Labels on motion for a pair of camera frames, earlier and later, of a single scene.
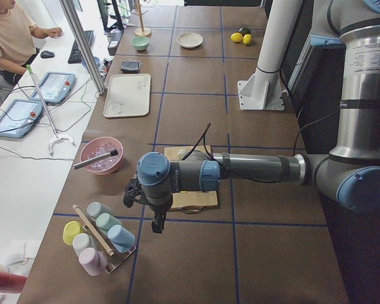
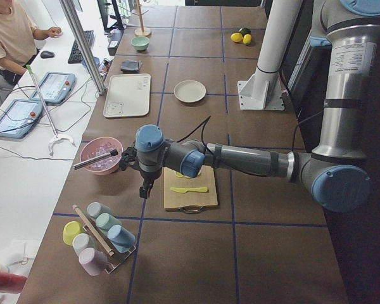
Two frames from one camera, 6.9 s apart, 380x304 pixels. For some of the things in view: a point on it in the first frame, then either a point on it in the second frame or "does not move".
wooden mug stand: (142, 31) does not move
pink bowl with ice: (97, 147) does not move
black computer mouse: (46, 54) does not move
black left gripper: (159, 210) -> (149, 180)
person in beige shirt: (11, 42) does not move
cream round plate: (189, 40) -> (189, 90)
